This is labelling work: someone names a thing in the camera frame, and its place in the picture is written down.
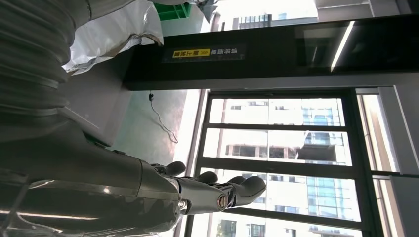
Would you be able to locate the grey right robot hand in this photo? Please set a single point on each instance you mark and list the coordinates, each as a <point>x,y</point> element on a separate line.
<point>98,183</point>

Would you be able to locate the black inbound scanner machine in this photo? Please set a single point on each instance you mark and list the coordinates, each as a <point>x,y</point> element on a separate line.
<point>268,70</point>

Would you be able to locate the black and yellow label sticker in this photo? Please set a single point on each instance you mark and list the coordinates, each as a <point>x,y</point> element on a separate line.
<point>203,53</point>

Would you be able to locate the green plastic crate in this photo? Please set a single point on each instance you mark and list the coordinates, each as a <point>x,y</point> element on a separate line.
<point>171,11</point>

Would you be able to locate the grey mailer with red print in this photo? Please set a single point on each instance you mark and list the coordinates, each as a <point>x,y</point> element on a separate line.
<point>206,8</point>

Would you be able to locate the black window frame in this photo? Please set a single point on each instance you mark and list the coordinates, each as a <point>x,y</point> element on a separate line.
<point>355,130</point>

